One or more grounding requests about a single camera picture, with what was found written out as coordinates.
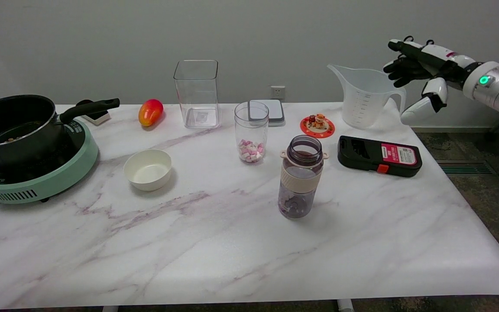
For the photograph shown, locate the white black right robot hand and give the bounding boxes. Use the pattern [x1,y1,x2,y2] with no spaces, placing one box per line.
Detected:
[383,36,480,126]

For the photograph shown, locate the purple bottle with beige sleeve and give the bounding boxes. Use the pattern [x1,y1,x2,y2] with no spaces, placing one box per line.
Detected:
[278,135,330,218]

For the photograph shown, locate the clear plastic measuring jug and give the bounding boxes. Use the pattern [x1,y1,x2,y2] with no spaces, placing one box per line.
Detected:
[327,64,407,130]

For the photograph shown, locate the black case with red label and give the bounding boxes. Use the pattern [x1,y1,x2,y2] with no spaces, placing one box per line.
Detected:
[337,135,422,178]

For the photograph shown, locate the floor vent grille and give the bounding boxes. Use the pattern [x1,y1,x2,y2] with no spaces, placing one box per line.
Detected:
[436,160,493,175]

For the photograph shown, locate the red coaster with figurine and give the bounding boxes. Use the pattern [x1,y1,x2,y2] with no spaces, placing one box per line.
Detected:
[300,114,335,138]

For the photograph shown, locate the small grey white scale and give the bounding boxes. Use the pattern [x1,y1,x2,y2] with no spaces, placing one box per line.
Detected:
[248,99,285,127]

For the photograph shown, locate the clear round cup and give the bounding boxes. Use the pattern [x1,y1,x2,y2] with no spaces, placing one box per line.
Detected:
[234,101,270,164]

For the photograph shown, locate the pink white marshmallows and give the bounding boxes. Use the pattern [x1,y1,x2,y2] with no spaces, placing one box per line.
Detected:
[238,139,266,163]

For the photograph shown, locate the clear square container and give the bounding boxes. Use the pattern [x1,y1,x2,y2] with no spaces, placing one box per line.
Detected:
[173,60,221,129]

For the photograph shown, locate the red yellow mango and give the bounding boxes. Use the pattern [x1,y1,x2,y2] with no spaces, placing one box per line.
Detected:
[138,99,164,127]

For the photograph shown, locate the white bowl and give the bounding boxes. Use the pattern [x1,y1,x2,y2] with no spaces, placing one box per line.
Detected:
[123,149,172,192]

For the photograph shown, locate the small black white gadget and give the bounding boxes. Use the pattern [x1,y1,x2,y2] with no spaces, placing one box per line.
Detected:
[76,100,111,126]

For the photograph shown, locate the green induction cooker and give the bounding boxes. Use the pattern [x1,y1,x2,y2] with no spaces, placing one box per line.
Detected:
[0,118,99,205]

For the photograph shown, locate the black pot with handle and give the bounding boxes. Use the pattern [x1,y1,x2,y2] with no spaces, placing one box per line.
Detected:
[0,94,120,167]

